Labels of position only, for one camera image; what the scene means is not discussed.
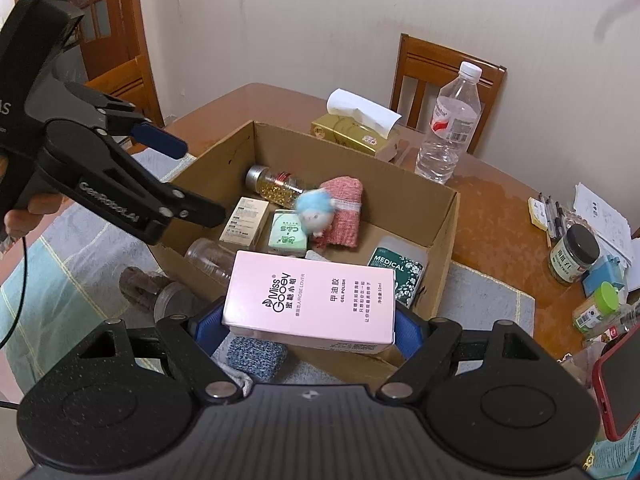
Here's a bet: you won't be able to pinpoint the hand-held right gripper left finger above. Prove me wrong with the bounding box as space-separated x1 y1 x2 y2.
76 296 243 405

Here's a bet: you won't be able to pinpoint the wooden door with glass panes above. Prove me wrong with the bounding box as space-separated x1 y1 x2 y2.
11 0 147 82

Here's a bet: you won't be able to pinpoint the white printed paper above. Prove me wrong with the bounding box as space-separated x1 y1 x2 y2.
572 182 634 267

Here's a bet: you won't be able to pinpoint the yellow sticky notes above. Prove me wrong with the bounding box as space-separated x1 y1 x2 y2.
528 197 551 232

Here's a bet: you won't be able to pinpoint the translucent box with green label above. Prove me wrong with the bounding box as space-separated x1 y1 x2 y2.
366 236 430 310

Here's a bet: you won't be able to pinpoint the blue grey knitted sock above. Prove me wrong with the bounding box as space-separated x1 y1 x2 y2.
226 335 290 382

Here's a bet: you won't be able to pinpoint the pink knitted sock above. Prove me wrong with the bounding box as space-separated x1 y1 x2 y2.
312 175 365 250

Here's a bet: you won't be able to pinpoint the wooden chair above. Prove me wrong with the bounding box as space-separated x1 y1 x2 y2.
389 33 507 157
84 54 167 129

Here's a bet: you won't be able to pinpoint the bottle with green cap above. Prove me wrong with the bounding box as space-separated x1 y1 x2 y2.
571 281 621 334

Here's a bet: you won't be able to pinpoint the cardboard box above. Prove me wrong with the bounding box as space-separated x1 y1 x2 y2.
149 120 461 367

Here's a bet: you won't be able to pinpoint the beige small box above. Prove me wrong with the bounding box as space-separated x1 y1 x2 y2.
218 196 271 250

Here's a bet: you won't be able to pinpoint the clear water bottle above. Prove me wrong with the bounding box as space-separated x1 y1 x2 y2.
414 61 482 185

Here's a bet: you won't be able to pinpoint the pale green tissue packet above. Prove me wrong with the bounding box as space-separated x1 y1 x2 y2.
266 209 310 257

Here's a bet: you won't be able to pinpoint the small clear bottle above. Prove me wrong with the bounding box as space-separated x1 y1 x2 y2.
599 309 640 344

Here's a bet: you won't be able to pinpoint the light blue small box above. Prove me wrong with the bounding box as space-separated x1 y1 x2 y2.
581 254 627 299

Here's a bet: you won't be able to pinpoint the white sock with blue stripes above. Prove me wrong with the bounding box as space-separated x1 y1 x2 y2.
212 352 255 396

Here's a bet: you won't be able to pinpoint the clear plastic bag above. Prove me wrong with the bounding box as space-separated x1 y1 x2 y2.
554 349 602 387

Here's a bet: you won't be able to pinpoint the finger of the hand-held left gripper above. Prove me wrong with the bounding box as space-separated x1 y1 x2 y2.
69 83 189 159
64 126 227 247

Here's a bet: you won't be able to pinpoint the teal printed packet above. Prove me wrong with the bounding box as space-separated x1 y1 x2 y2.
584 439 640 480

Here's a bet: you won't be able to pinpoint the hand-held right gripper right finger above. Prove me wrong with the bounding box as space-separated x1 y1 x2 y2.
375 304 544 404

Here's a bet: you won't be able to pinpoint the person's left hand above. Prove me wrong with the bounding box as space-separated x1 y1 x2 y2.
4 194 63 238

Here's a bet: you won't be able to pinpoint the jar with black lid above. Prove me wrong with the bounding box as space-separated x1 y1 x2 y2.
548 223 601 286

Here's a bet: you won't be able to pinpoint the glass bottle of gold beads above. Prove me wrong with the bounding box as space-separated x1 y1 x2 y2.
244 164 306 210

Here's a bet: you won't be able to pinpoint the red phone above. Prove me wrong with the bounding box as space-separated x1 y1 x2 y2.
592 326 640 442

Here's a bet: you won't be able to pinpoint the pink box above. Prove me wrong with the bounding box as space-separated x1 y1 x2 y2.
220 249 398 357

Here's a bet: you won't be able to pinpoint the blue plush toy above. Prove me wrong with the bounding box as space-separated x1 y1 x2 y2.
294 187 341 239

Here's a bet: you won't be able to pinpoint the clear plastic jar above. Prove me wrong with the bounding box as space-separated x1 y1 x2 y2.
183 237 237 289

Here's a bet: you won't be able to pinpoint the gold tissue box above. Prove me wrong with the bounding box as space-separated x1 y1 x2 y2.
309 88 402 159

